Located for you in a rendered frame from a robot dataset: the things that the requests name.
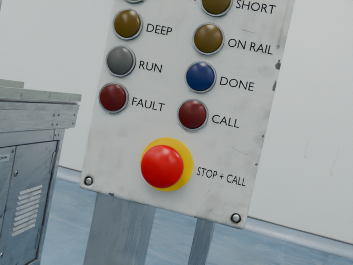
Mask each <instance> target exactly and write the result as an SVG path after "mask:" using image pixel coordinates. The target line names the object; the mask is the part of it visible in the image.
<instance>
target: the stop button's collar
mask: <svg viewBox="0 0 353 265"><path fill-rule="evenodd" d="M157 145H167V146H170V147H172V148H174V149H175V150H177V152H178V153H179V154H180V155H181V157H182V160H183V164H184V169H183V174H182V176H181V178H180V180H179V181H178V182H177V183H176V184H175V185H173V186H171V187H169V188H156V187H153V186H152V187H153V188H155V189H157V190H161V191H174V190H177V189H179V188H181V187H183V186H184V185H185V184H186V183H187V182H188V180H189V179H190V177H191V175H192V172H193V166H194V165H193V157H192V154H191V152H190V151H189V149H188V147H187V146H186V145H185V144H184V143H182V142H181V141H179V140H177V139H174V138H170V137H163V138H158V139H156V140H154V141H152V142H151V143H149V144H148V145H147V146H146V148H145V149H144V151H143V153H142V155H141V160H142V157H143V155H144V154H145V152H146V151H147V150H148V149H150V148H151V147H154V146H157ZM141 160H140V165H141ZM199 168H200V169H201V167H199ZM199 168H198V171H199ZM202 169H203V174H204V170H206V169H205V168H202ZM208 171H211V173H212V170H208ZM208 171H207V172H208ZM207 172H206V176H207ZM215 172H216V175H217V171H214V173H215ZM214 173H213V177H214V176H216V175H215V174H214ZM197 175H200V171H199V174H198V173H197ZM202 176H203V175H202ZM211 176H212V174H211ZM211 176H210V177H211ZM228 176H232V175H228ZM228 176H227V178H228ZM207 177H208V176H207ZM210 177H208V178H210ZM235 178H236V176H235ZM235 178H234V179H235ZM234 181H235V182H236V184H237V179H236V180H233V181H232V183H233V182H234ZM227 182H229V181H228V179H227ZM229 183H231V181H230V182H229Z"/></svg>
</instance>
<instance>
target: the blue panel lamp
mask: <svg viewBox="0 0 353 265"><path fill-rule="evenodd" d="M214 77H215V76H214V71H213V69H212V68H211V66H210V65H208V64H206V63H201V62H200V63H195V64H193V65H192V66H191V67H190V68H189V69H188V71H187V74H186V81H187V83H188V85H189V86H190V87H191V88H192V89H194V90H196V91H204V90H207V89H209V88H210V87H211V86H212V84H213V82H214Z"/></svg>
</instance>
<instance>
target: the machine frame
mask: <svg viewBox="0 0 353 265"><path fill-rule="evenodd" d="M155 210H156V208H155V207H151V206H147V205H143V204H140V203H136V202H132V201H128V200H124V199H120V198H116V197H112V196H108V195H104V194H101V193H97V197H96V202H95V208H94V213H93V217H92V222H91V227H90V233H89V238H88V243H87V249H86V254H85V259H84V264H83V265H144V264H145V260H146V255H147V251H148V245H149V240H150V236H151V230H152V225H153V220H154V215H155ZM214 227H215V223H214V222H210V221H206V220H202V219H197V222H196V227H195V232H194V237H193V242H192V247H191V251H190V256H189V261H188V265H206V263H207V259H208V255H209V250H210V246H211V241H212V236H213V231H214Z"/></svg>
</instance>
